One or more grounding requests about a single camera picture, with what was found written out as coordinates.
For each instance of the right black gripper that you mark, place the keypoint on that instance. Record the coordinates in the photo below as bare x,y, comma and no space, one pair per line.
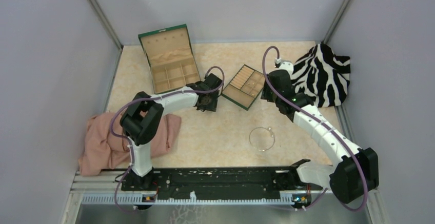
266,95

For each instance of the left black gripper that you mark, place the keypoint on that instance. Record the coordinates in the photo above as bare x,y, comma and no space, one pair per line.
213,106

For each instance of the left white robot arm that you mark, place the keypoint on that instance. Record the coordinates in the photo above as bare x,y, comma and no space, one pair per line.
142,117

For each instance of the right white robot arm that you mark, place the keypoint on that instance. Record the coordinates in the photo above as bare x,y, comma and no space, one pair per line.
354,171

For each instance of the green jewelry box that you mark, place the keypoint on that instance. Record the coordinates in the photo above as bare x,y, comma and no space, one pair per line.
170,58

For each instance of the zebra print cloth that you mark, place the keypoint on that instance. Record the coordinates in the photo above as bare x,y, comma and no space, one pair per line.
323,76

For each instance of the silver pearl bangle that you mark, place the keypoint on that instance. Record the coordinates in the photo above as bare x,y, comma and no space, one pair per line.
262,138

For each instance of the pink cloth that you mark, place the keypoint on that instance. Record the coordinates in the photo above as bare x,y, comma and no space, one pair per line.
103,150

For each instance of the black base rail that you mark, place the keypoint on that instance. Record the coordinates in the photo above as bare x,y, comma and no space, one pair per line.
224,183

